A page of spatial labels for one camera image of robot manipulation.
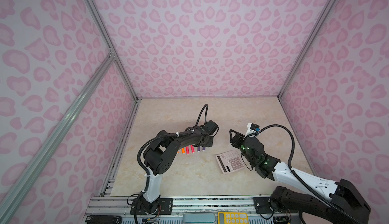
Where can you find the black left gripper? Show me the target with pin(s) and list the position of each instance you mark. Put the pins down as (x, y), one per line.
(210, 142)

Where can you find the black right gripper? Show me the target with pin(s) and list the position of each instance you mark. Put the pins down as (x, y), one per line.
(237, 138)

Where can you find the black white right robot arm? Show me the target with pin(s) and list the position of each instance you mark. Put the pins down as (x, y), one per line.
(338, 202)

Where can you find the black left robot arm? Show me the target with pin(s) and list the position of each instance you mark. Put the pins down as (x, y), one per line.
(156, 156)

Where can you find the white pink calculator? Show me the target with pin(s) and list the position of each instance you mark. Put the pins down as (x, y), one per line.
(229, 162)

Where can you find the yellow calculator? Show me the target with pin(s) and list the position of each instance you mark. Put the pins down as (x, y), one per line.
(232, 218)

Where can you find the grey metal pencil case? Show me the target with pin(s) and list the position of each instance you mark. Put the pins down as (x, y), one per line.
(199, 218)

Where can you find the black stapler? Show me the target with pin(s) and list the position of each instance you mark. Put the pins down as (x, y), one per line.
(103, 219)

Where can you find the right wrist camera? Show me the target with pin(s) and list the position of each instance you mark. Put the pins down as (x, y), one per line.
(252, 128)

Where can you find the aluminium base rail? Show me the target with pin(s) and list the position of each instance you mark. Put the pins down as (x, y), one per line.
(174, 207)

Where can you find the diagonal aluminium frame bar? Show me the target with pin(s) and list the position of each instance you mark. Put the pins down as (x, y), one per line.
(25, 182)

